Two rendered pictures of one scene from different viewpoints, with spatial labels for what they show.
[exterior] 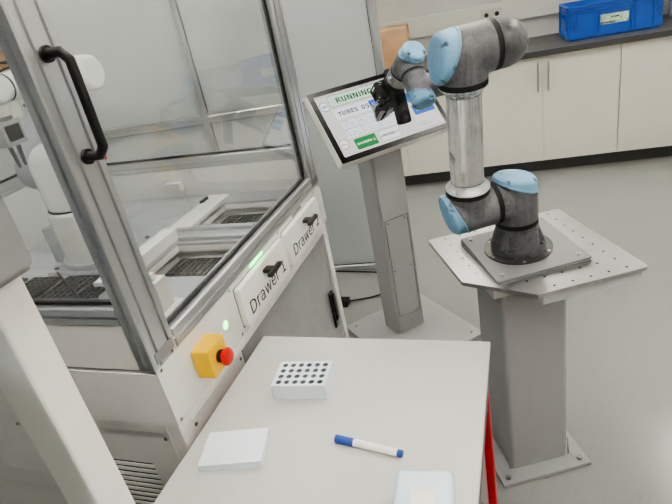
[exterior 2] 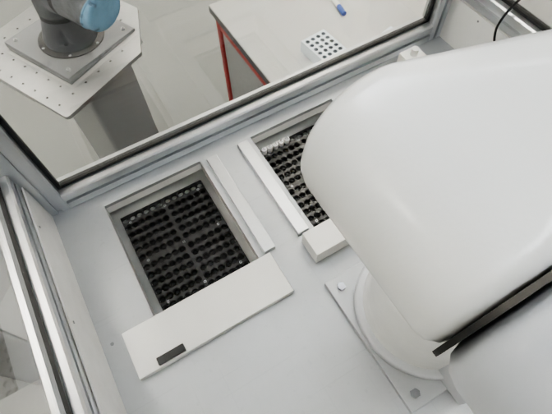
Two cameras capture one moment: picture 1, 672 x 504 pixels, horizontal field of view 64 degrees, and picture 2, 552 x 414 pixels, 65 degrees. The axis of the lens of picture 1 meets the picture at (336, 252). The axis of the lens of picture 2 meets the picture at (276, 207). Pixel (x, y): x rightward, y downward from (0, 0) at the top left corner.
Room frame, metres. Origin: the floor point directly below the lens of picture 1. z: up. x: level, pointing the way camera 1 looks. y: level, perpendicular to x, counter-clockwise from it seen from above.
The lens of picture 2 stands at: (1.84, 0.64, 1.66)
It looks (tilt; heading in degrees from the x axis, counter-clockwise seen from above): 61 degrees down; 220
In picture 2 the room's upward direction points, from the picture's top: 3 degrees counter-clockwise
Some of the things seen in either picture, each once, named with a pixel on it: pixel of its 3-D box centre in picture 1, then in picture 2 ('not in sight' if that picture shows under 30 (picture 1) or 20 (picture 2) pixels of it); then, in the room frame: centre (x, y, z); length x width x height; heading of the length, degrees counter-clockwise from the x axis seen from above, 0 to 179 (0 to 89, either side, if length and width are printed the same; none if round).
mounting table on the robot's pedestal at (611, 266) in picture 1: (526, 268); not in sight; (1.37, -0.54, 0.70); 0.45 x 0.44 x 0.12; 94
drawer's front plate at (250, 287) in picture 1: (264, 279); not in sight; (1.31, 0.21, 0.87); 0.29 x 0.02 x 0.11; 158
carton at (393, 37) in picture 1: (384, 48); not in sight; (4.50, -0.70, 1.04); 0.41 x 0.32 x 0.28; 74
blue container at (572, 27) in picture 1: (607, 15); not in sight; (4.00, -2.23, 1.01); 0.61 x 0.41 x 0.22; 74
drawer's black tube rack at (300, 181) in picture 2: not in sight; (320, 178); (1.39, 0.39, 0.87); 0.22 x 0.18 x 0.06; 68
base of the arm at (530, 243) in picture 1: (517, 232); not in sight; (1.37, -0.52, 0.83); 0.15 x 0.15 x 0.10
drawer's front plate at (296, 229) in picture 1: (303, 229); not in sight; (1.60, 0.09, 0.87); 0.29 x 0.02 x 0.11; 158
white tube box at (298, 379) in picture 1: (303, 379); not in sight; (0.97, 0.13, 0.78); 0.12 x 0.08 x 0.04; 73
